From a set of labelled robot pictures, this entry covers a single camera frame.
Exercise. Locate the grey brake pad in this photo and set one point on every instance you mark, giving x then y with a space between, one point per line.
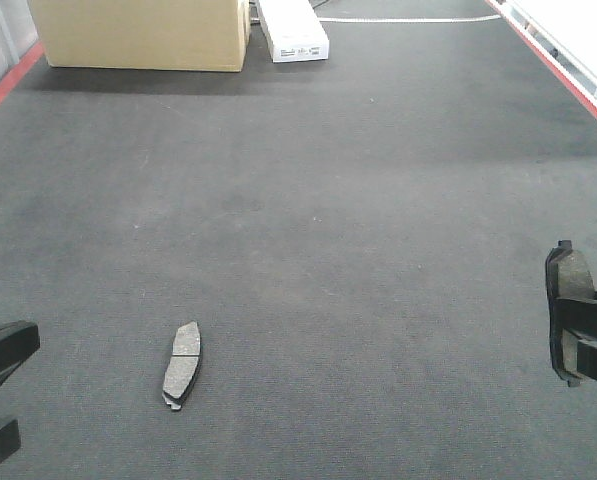
183 367
567 274

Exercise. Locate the black conveyor belt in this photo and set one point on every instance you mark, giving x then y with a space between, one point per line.
361 242

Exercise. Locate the cardboard box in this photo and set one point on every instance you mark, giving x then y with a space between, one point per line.
150 35

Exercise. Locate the white carton box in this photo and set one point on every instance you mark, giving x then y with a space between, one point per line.
293 31

